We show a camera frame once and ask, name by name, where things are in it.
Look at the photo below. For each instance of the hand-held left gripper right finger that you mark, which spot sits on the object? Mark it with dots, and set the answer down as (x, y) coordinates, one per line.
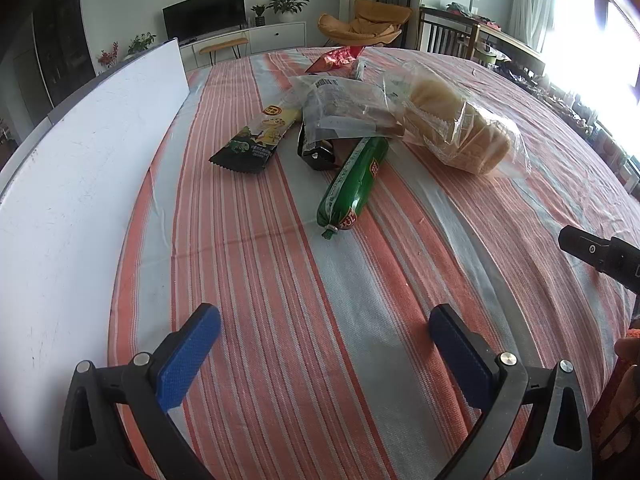
(460, 355)

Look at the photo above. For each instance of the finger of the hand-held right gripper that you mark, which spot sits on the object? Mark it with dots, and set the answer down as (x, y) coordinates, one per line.
(595, 252)

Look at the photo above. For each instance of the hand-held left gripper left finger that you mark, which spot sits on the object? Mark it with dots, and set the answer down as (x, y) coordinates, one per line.
(190, 355)

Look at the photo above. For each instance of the dark chocolate bar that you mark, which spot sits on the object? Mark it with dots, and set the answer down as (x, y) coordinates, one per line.
(315, 152)

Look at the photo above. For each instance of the person's right forearm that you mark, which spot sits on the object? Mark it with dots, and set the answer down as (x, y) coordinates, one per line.
(627, 385)

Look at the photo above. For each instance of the row of windowsill clutter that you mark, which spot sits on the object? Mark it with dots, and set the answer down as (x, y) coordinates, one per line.
(585, 110)

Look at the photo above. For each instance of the orange grey striped tablecloth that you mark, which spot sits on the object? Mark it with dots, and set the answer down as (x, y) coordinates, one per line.
(320, 285)

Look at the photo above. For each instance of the white board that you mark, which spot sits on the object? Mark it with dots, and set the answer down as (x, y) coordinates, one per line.
(85, 200)

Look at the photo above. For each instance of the clear bag of sliced bread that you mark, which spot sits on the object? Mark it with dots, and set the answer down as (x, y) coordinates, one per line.
(460, 120)

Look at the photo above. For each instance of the green sausage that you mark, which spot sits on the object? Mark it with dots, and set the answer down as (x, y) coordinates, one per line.
(352, 185)

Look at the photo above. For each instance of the wooden dining table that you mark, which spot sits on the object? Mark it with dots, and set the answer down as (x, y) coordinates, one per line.
(510, 47)

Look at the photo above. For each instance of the dinosaur print snack packet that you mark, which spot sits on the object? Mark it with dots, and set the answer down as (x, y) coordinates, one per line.
(257, 140)

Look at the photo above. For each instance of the white sheer curtain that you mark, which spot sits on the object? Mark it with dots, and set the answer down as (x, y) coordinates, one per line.
(532, 0)

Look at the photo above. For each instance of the dark wooden chair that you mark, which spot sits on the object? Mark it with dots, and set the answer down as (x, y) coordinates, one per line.
(445, 35)

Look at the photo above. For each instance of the clear bag of brown bread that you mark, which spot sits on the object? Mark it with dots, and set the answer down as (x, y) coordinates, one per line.
(345, 107)

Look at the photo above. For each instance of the small clear packet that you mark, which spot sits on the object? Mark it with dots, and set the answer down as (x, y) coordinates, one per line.
(360, 67)

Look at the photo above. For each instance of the red flower plant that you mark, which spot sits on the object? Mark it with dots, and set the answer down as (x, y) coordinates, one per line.
(108, 56)

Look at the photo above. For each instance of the wooden stool with hairpin legs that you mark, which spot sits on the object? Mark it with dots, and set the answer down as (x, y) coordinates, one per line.
(222, 46)

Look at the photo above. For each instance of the leafy plant in white pot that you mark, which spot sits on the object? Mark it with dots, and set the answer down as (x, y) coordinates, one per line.
(141, 42)

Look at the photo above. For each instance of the red snack packet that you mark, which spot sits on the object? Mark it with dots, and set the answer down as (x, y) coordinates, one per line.
(335, 59)

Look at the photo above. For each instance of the orange lounge chair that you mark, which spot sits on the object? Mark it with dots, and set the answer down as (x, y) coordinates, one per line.
(365, 22)

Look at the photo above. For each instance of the white television cabinet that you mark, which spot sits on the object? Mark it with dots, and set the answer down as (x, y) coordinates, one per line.
(280, 35)

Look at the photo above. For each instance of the black television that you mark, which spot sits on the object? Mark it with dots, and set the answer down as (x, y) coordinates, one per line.
(205, 12)

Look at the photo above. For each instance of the dark display cabinet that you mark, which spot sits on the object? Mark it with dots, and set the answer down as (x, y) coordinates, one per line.
(62, 35)

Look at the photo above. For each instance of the small dark potted plant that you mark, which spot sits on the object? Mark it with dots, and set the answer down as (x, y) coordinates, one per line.
(259, 14)

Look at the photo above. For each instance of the large green potted plant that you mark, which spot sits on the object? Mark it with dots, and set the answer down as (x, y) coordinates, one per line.
(287, 4)

